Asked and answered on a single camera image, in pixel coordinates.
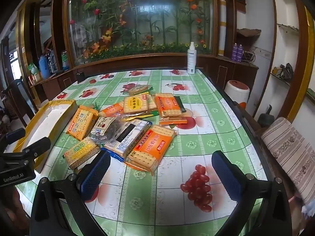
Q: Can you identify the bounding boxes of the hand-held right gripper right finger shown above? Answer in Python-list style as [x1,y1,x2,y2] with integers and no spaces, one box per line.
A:
[211,150,292,236]

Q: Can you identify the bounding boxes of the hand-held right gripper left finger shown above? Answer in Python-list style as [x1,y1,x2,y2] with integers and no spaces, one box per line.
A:
[30,150,112,236]

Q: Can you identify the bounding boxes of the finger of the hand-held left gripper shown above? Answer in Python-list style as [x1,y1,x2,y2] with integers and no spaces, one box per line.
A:
[21,137,52,158]
[0,128,26,146]

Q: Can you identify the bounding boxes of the yellow cardboard box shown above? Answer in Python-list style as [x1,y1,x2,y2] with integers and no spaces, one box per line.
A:
[13,100,76,174]

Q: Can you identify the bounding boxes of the green label square cracker packet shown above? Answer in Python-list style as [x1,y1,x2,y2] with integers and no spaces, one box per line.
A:
[63,139,100,170]

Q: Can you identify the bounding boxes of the white blue edged cracker packet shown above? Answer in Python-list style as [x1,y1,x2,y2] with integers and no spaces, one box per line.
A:
[102,119,153,161]

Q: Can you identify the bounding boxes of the yellow orange cheese cracker packet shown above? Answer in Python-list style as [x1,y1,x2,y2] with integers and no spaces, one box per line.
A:
[66,105,99,141]

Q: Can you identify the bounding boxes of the large orange cracker packet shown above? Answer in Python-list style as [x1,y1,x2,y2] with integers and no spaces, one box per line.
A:
[125,125,177,173]

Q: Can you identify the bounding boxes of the yellow green sachet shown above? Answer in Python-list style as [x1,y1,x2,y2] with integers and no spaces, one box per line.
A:
[128,111,160,121]

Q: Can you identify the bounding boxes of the small orange packet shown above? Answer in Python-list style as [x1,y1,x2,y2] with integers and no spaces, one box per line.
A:
[159,116,189,127]

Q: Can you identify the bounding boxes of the yellow round label cracker packet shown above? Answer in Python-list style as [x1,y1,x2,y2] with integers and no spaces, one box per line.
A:
[123,95,149,115]

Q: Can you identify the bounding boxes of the dark green packet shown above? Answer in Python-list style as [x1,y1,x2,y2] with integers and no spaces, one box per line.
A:
[173,96,187,113]

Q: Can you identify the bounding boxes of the green edged square cracker packet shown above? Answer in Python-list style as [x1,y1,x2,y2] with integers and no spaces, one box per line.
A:
[147,94,158,111]

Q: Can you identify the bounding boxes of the green round cracker packet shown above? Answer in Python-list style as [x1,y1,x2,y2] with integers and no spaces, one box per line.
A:
[124,84,153,96]

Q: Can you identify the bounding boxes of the dark wooden chair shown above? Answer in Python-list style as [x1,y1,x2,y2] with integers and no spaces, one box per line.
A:
[0,76,36,128]

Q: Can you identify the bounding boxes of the wooden side counter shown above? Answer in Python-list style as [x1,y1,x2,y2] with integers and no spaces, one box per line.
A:
[29,67,83,104]

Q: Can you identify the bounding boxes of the green bag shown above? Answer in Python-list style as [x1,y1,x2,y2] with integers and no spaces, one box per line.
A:
[28,63,40,76]

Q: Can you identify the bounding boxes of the striped cushion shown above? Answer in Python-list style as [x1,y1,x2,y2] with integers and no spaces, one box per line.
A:
[261,117,315,206]

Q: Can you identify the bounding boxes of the dark kettle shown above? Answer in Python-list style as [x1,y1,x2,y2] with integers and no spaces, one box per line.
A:
[257,104,275,128]

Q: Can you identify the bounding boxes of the blue thermos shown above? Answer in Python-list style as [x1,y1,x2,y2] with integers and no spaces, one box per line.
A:
[39,55,51,79]

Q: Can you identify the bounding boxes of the white stool with red top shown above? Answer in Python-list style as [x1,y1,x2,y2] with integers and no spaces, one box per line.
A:
[225,80,250,104]

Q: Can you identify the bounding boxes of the white spray bottle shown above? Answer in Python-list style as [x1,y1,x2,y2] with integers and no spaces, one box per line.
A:
[187,42,197,75]

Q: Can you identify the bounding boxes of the purple spray cans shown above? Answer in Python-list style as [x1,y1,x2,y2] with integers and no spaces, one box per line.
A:
[231,43,244,62]

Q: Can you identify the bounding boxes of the brown wooden ornament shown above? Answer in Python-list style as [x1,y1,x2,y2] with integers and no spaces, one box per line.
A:
[237,28,262,38]

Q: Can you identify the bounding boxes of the white yellow rolled scroll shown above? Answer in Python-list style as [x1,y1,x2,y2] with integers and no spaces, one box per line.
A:
[219,0,227,56]

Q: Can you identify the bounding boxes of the glass flower display cabinet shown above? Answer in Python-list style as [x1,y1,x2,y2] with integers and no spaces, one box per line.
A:
[50,0,237,67]

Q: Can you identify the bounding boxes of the wire basket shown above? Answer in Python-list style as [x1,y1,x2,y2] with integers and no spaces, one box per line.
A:
[242,49,256,63]

